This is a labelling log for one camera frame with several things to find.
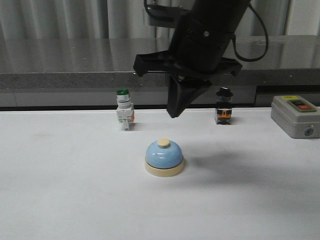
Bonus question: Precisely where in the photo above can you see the black selector switch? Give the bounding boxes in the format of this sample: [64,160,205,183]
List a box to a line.
[215,87,233,125]

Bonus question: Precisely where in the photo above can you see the green pushbutton switch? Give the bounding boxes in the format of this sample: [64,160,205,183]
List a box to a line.
[116,88,135,131]

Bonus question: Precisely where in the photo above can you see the black cable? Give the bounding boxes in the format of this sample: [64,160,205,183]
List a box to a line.
[231,3,270,62]

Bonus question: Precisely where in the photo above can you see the blue cream service bell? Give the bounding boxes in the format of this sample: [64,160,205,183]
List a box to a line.
[144,138,185,177]

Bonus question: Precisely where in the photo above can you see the grey curtain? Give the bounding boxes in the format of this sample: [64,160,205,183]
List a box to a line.
[0,0,320,40]

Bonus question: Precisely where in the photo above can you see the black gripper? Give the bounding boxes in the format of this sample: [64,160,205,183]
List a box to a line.
[133,11,243,118]

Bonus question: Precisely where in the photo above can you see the grey stone counter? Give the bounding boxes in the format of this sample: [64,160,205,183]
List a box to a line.
[0,35,320,111]

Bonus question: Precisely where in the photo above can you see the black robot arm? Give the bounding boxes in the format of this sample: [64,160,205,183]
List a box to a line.
[133,0,250,118]

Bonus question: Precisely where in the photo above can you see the grey start stop switch box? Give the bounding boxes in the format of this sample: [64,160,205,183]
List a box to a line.
[271,95,320,139]

